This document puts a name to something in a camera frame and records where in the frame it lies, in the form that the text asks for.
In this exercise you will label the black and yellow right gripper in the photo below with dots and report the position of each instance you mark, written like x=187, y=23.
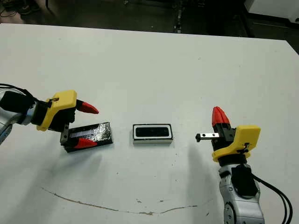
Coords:
x=245, y=140

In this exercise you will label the black and yellow left gripper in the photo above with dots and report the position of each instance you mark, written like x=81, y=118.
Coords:
x=58, y=109

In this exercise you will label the black camera box lid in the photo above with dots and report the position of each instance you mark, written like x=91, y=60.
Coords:
x=100, y=130

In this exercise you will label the black camera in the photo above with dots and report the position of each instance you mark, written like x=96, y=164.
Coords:
x=151, y=131

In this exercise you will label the black gantry stand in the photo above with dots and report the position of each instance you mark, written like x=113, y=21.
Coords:
x=179, y=16

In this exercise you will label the white cabinet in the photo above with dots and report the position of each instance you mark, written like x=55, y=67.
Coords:
x=273, y=7

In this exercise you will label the dark shoe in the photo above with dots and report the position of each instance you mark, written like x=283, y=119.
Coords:
x=30, y=8

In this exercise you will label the white camera box base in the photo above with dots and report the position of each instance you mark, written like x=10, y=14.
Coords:
x=151, y=141

